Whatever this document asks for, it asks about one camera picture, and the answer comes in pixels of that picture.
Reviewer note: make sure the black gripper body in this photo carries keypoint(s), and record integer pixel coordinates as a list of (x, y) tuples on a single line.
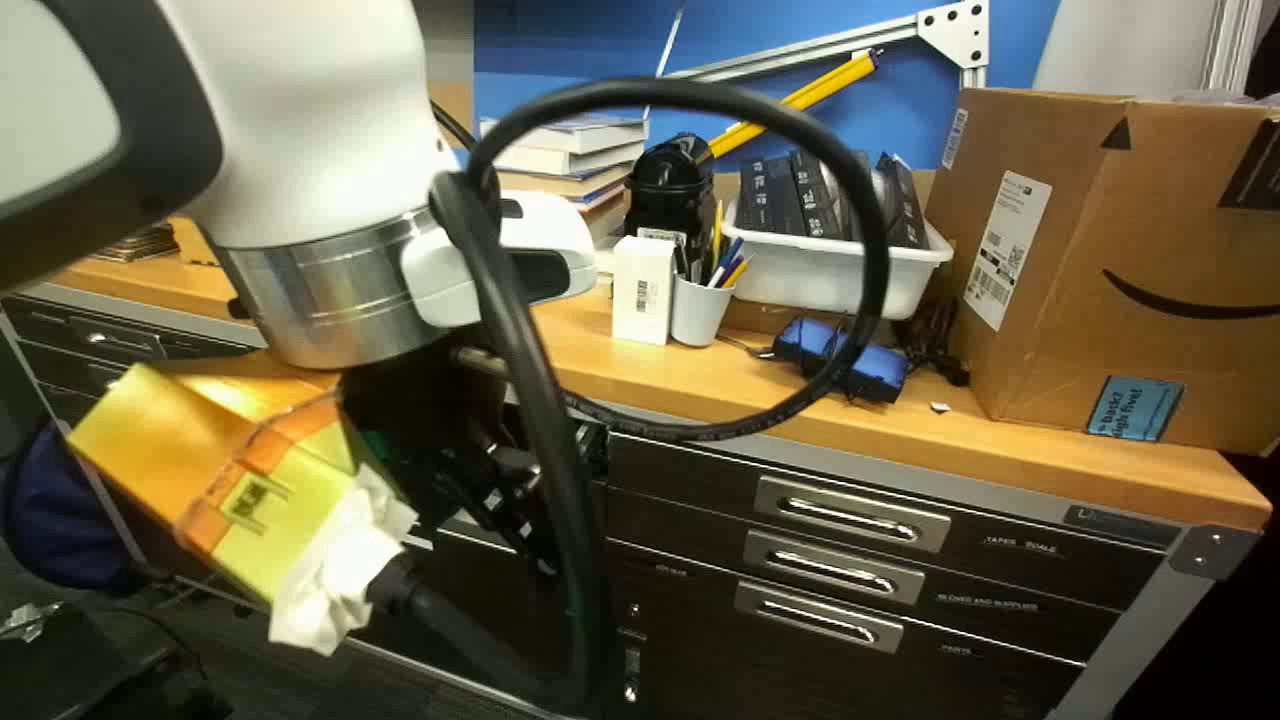
[(427, 425)]

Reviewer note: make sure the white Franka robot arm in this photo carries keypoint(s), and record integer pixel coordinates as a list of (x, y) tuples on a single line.
[(307, 120)]

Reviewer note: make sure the narrow black drawer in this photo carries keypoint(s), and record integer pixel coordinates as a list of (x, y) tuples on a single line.
[(106, 334)]

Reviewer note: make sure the white cloth wrap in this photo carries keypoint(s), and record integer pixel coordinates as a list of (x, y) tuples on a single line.
[(342, 563)]

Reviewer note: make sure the small white box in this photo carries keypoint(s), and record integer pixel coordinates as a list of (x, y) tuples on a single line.
[(643, 287)]

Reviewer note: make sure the thick tan book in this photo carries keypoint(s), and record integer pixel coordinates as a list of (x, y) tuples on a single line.
[(605, 207)]

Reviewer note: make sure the red edged book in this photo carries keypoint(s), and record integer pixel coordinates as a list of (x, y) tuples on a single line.
[(587, 184)]

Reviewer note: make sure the white pen cup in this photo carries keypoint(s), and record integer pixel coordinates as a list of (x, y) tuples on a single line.
[(696, 315)]

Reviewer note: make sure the black handheld device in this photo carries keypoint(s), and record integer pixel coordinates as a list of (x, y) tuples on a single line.
[(665, 184)]

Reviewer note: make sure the dark blue fabric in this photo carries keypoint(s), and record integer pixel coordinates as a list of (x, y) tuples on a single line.
[(54, 512)]

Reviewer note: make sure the white plastic bin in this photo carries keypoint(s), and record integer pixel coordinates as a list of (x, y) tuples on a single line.
[(824, 272)]

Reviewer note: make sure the thin white rod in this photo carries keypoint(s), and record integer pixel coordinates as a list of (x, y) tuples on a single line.
[(670, 42)]

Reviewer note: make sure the small metal bolt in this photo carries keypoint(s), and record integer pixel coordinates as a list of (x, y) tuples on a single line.
[(936, 405)]

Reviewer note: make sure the brown cardboard shipping box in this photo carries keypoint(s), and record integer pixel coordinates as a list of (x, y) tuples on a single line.
[(1135, 224)]

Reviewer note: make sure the grey metal cabinet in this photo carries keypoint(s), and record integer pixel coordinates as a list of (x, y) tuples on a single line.
[(1144, 625)]

